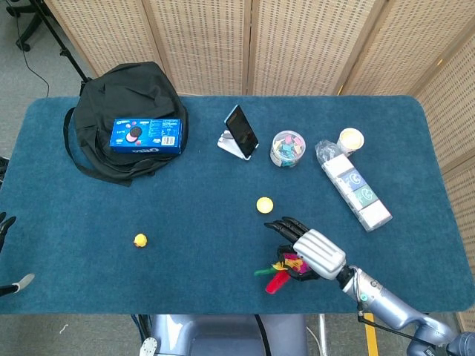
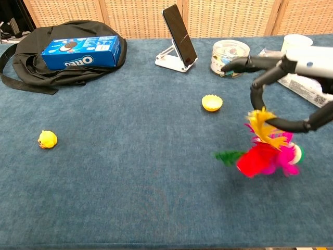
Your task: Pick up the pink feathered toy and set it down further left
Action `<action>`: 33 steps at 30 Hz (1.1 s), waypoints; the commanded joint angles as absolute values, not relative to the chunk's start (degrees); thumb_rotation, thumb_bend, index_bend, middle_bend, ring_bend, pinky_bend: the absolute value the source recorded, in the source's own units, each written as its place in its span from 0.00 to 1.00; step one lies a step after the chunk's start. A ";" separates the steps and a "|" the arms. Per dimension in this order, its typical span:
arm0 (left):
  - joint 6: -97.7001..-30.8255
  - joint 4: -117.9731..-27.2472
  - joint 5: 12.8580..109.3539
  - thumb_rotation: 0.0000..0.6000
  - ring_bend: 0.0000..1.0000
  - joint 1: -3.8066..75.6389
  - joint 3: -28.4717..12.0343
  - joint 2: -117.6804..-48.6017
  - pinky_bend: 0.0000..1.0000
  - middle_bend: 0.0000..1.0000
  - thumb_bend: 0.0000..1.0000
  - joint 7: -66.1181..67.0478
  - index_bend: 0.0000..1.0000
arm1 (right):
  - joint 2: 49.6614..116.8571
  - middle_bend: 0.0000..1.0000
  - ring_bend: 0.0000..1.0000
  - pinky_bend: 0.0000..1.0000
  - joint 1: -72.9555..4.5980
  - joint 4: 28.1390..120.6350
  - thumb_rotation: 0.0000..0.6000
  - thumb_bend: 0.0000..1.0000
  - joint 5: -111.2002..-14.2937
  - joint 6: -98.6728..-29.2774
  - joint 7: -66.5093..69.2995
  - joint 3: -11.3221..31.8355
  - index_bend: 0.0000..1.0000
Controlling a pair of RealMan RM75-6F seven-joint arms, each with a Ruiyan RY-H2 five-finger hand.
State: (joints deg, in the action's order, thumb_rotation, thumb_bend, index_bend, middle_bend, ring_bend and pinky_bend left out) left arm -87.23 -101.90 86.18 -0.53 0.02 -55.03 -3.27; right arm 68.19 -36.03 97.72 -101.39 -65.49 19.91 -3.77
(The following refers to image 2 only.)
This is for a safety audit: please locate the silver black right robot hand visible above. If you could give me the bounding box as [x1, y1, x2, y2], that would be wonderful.
[221, 45, 333, 133]

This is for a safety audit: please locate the pink red feather toy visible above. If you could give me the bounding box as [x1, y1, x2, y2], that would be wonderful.
[214, 106, 305, 179]

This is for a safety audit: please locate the white folding phone stand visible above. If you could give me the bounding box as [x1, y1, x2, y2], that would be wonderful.
[155, 39, 199, 73]

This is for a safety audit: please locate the white paper cup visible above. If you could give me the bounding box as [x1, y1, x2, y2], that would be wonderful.
[280, 34, 314, 54]

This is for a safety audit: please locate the plastic-wrapped tissue pack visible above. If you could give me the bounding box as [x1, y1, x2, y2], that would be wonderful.
[257, 48, 333, 109]

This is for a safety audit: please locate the clear jar of binder clips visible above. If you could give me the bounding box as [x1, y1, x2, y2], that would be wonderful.
[210, 39, 251, 78]

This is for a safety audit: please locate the woven folding screen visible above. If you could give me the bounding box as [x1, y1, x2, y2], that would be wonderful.
[22, 0, 333, 40]

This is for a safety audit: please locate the yellow cupcake mold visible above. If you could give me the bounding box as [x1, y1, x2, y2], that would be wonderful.
[201, 94, 224, 113]

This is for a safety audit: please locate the black smartphone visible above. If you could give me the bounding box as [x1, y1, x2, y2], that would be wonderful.
[162, 4, 198, 68]

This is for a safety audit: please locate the blue carpet table cover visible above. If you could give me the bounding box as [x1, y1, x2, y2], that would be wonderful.
[0, 35, 333, 248]

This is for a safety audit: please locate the blue Oreo cookie box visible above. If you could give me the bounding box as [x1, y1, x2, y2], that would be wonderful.
[41, 35, 122, 71]

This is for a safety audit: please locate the yellow rubber duck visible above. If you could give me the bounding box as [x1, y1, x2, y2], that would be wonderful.
[37, 130, 58, 149]

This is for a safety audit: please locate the black backpack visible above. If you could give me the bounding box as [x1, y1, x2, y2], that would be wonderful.
[0, 20, 128, 95]

